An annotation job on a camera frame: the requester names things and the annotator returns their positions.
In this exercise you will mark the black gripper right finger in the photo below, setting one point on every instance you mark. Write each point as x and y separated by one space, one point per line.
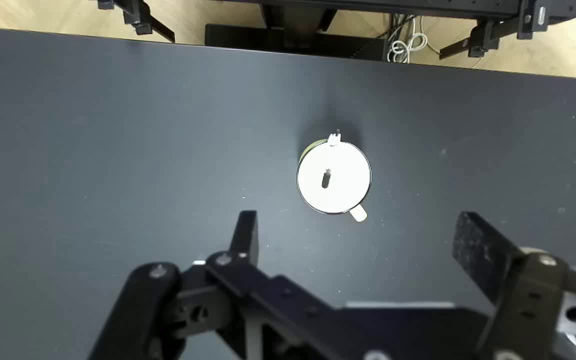
481 251

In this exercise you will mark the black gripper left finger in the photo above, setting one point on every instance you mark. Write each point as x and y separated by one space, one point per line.
240 233

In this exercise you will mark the yellow enamel mug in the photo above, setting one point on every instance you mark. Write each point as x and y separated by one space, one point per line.
344 167

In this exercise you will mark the black table frame equipment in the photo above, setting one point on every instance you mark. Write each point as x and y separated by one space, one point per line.
288 41

